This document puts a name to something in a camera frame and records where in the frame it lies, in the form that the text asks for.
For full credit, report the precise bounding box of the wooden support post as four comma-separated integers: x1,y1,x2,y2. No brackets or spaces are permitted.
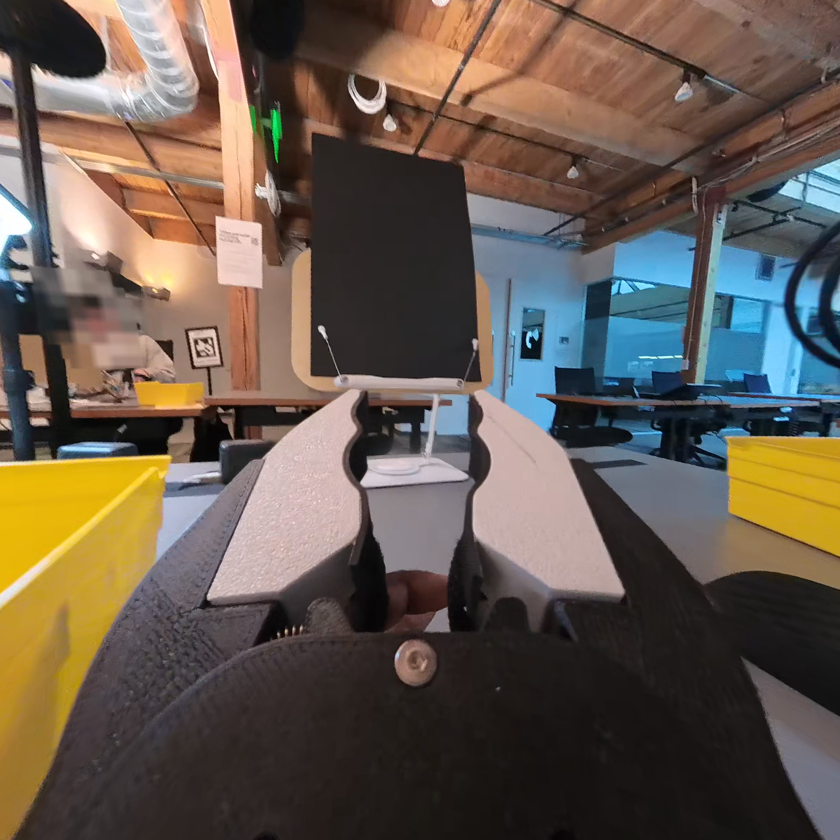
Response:
200,0,283,439
682,190,726,385

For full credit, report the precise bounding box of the black white marker sign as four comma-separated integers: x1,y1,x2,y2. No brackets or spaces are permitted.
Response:
185,326,224,395

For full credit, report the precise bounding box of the black square panel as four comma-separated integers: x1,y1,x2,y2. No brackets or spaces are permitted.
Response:
310,133,482,379

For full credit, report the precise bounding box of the white paper notice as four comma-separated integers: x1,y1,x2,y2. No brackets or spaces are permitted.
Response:
215,217,263,288

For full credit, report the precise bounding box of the wooden backing board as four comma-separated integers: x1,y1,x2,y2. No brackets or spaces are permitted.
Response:
290,249,492,395

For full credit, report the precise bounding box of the brown office desk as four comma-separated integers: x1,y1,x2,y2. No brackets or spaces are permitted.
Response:
0,400,211,460
537,390,840,460
203,392,454,454

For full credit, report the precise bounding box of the green exit sign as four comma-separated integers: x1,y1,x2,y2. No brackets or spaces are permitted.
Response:
252,101,284,165

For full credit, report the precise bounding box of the person's left hand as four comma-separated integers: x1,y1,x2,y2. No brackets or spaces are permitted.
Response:
387,570,448,632

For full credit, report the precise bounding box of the black wrist rest pad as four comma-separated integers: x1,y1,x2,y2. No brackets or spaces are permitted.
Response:
705,571,840,718

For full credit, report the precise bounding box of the black pole stand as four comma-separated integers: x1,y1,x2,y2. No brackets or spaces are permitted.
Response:
0,0,107,462

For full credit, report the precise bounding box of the yellow plastic bin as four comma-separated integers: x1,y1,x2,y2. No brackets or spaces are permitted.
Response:
725,435,840,559
134,382,206,409
0,455,173,840

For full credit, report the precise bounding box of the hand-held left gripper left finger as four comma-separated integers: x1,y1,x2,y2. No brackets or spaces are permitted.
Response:
206,390,388,632

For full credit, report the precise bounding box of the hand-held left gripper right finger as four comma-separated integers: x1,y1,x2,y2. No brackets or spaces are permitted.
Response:
449,392,624,631

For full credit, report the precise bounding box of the silver air duct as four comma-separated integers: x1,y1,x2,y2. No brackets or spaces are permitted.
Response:
0,0,201,123

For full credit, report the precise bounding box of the white cable coil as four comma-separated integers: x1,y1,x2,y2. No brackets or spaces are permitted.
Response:
346,73,388,116

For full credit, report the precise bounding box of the small black box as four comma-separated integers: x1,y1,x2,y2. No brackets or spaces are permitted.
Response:
218,438,277,484

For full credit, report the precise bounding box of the black office chair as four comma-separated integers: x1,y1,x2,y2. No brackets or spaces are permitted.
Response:
550,366,634,447

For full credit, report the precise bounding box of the grey flat case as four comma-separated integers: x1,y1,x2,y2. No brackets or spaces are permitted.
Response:
58,441,139,460

